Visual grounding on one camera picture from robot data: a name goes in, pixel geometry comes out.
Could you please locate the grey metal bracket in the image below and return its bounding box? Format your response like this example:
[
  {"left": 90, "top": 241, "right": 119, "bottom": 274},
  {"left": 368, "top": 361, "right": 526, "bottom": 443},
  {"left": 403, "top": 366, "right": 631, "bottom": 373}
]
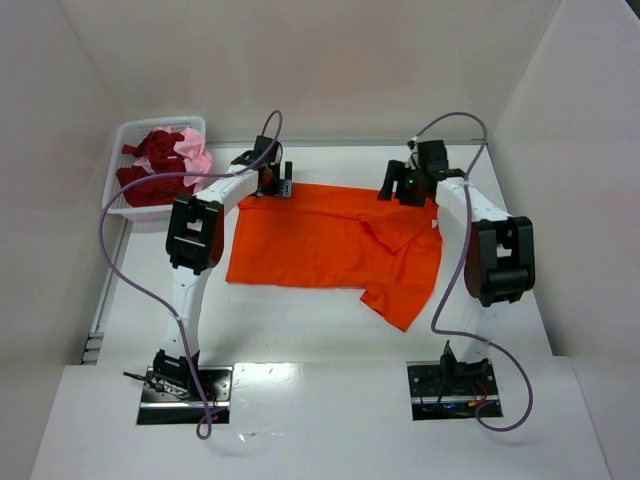
[{"left": 80, "top": 332, "right": 104, "bottom": 365}]

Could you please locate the pink t shirt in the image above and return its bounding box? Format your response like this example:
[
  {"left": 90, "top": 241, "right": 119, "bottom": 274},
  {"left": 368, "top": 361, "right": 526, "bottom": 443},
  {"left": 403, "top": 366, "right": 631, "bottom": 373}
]
[{"left": 133, "top": 127, "right": 213, "bottom": 174}]

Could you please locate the dark red t shirt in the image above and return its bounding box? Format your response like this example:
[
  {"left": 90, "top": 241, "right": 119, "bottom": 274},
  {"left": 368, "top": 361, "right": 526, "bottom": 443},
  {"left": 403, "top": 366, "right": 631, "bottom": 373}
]
[{"left": 116, "top": 129, "right": 194, "bottom": 208}]

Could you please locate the orange t shirt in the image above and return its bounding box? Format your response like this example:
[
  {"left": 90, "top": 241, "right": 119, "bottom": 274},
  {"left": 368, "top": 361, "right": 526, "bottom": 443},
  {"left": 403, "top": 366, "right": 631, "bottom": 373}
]
[{"left": 226, "top": 184, "right": 443, "bottom": 331}]

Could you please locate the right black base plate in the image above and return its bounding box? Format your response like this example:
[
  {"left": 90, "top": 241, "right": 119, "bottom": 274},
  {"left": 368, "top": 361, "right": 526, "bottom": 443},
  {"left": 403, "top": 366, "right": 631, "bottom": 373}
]
[{"left": 407, "top": 361, "right": 503, "bottom": 421}]

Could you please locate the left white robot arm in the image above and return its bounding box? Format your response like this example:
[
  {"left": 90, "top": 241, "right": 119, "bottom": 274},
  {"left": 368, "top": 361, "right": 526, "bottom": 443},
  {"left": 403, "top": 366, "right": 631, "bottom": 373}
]
[{"left": 152, "top": 135, "right": 293, "bottom": 396}]

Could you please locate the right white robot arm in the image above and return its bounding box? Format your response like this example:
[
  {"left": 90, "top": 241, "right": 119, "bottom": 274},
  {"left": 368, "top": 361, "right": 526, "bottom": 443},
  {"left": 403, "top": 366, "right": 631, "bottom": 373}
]
[{"left": 378, "top": 139, "right": 536, "bottom": 394}]

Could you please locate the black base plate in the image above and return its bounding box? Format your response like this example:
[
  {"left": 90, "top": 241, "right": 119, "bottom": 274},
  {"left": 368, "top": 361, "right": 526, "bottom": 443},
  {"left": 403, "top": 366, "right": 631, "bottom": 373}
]
[
  {"left": 407, "top": 361, "right": 503, "bottom": 421},
  {"left": 134, "top": 366, "right": 233, "bottom": 426}
]

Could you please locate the white plastic basket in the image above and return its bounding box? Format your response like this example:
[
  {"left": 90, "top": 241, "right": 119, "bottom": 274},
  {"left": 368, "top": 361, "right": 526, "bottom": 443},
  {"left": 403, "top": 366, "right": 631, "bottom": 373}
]
[{"left": 101, "top": 115, "right": 207, "bottom": 221}]

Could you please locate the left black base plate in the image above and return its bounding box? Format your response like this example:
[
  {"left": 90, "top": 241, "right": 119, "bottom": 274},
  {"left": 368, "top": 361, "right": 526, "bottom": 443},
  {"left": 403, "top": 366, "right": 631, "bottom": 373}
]
[{"left": 134, "top": 366, "right": 233, "bottom": 426}]

